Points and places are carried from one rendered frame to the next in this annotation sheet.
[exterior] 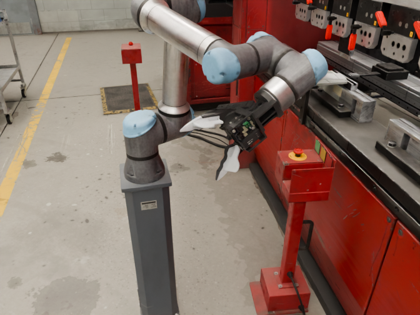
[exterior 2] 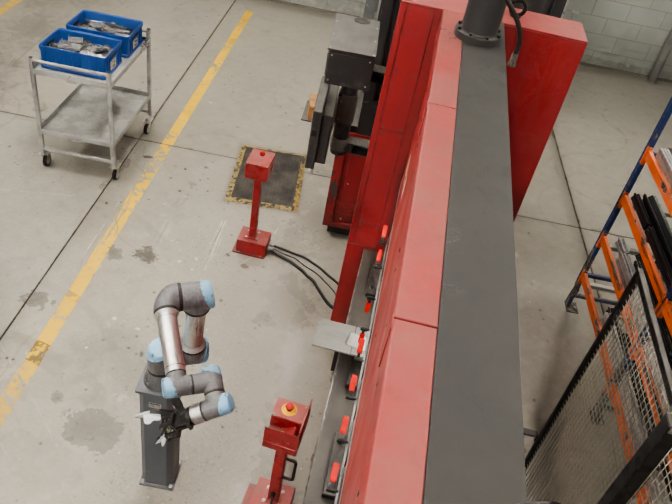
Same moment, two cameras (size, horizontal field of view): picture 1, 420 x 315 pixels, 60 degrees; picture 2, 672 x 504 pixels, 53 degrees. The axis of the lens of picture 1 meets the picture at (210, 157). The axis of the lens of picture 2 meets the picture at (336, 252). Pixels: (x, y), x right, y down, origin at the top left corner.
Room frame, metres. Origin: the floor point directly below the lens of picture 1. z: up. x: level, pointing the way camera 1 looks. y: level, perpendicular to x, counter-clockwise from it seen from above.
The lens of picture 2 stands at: (-0.60, -0.85, 3.31)
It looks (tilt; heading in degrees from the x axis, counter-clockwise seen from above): 39 degrees down; 13
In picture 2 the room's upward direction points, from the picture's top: 12 degrees clockwise
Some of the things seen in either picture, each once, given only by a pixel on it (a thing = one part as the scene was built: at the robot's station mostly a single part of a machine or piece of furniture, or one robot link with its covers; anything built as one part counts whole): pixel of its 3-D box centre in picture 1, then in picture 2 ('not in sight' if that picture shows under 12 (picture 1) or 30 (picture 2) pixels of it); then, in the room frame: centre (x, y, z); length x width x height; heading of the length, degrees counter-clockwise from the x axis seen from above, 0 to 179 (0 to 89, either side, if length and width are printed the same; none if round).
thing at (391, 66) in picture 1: (375, 71); not in sight; (1.64, -0.76, 1.01); 0.26 x 0.12 x 0.05; 100
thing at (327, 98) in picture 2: not in sight; (323, 122); (2.70, 0.15, 1.42); 0.45 x 0.12 x 0.36; 15
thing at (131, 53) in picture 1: (135, 90); (255, 203); (3.07, 0.66, 0.41); 0.25 x 0.20 x 0.83; 100
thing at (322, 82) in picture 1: (310, 78); (342, 338); (1.59, -0.45, 1.00); 0.26 x 0.18 x 0.01; 100
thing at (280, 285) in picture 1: (285, 279); (273, 495); (1.21, -0.37, 0.13); 0.10 x 0.10 x 0.01; 6
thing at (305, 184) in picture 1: (302, 168); (287, 422); (1.21, -0.37, 0.75); 0.20 x 0.16 x 0.18; 6
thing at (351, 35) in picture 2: not in sight; (342, 105); (2.77, 0.08, 1.53); 0.51 x 0.25 x 0.85; 15
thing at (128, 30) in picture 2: not in sight; (105, 33); (3.83, 2.40, 0.92); 0.50 x 0.36 x 0.18; 104
